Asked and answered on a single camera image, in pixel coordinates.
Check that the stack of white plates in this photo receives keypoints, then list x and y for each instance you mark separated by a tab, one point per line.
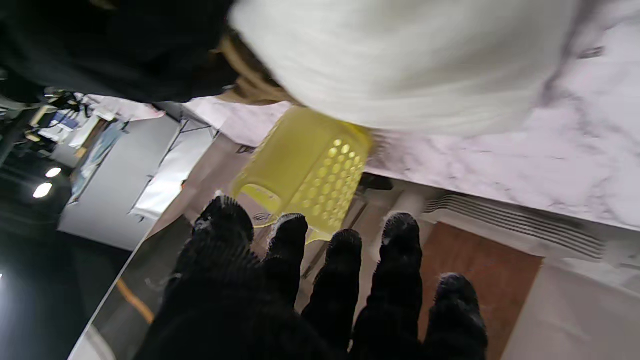
515	225

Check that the round ceiling lamp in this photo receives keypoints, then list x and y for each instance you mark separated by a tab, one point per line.
53	172
42	190

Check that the yellow perforated laundry basket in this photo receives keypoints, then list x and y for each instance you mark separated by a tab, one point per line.
305	170

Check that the brown pillowcase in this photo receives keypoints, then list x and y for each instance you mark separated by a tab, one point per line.
255	80

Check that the white pillow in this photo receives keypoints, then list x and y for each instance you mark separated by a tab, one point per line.
400	60

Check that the brown wooden cutting board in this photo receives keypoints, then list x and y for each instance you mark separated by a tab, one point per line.
480	285

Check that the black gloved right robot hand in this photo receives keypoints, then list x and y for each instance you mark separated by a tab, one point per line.
125	45

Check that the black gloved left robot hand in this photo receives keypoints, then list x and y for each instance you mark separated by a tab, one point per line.
300	300

